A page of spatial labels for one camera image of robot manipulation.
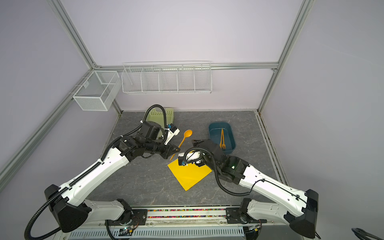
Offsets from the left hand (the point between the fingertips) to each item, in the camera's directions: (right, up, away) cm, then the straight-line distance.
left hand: (177, 151), depth 71 cm
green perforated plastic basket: (-21, +19, +46) cm, 54 cm away
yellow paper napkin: (+5, -17, +16) cm, 24 cm away
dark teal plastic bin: (+31, +2, +31) cm, 44 cm away
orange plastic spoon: (+5, +9, +2) cm, 10 cm away
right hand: (+9, +4, -2) cm, 10 cm away
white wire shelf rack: (-11, +44, +26) cm, 52 cm away
